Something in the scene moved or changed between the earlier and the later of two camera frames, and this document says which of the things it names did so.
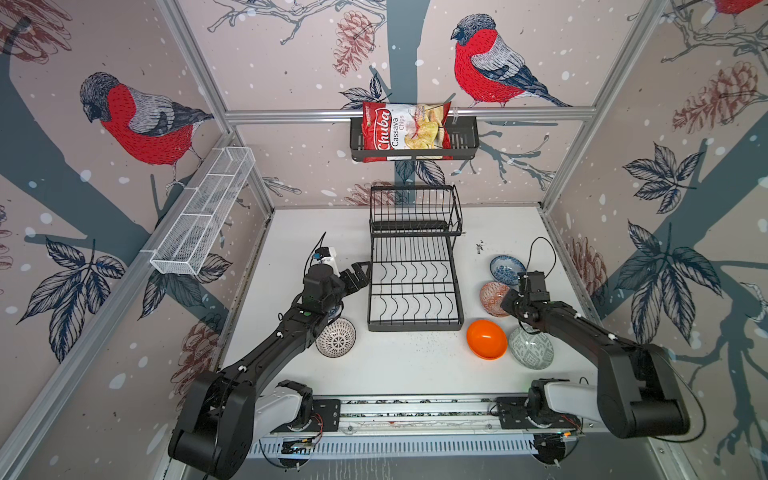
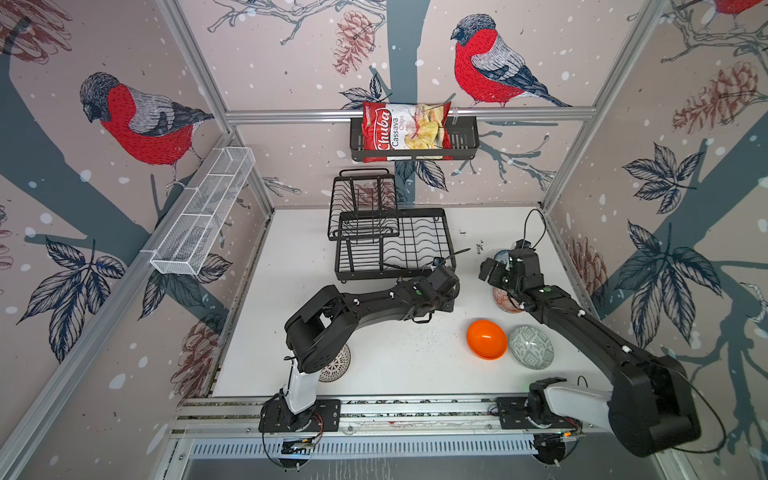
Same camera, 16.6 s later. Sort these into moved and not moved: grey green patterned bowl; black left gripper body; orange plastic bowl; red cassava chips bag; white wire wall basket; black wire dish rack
Moved: black wire dish rack; black left gripper body
Not moved: grey green patterned bowl; orange plastic bowl; red cassava chips bag; white wire wall basket
